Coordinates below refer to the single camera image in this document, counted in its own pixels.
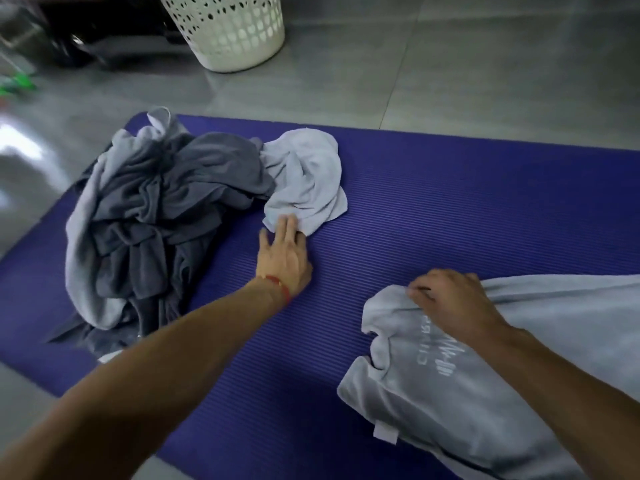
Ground person's left hand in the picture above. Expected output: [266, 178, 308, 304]
[255, 214, 314, 301]

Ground person's right hand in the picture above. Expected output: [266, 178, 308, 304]
[405, 268, 511, 348]

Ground purple ribbed mat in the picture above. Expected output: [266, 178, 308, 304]
[0, 112, 640, 480]

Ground light grey printed towel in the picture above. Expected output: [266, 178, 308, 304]
[336, 273, 640, 480]

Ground pile of dark grey towels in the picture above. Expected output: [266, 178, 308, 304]
[47, 132, 277, 357]

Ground person's right forearm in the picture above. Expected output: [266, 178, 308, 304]
[469, 327, 640, 480]

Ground person's left forearm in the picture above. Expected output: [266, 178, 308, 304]
[0, 282, 292, 480]

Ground white perforated laundry basket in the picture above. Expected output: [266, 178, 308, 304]
[156, 0, 286, 74]

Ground maroon padded gym machine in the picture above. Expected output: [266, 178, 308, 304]
[0, 0, 192, 71]

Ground colourful small dumbbells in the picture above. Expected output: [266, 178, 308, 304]
[0, 69, 38, 97]

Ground red string bracelet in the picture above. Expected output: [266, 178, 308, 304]
[263, 274, 293, 305]

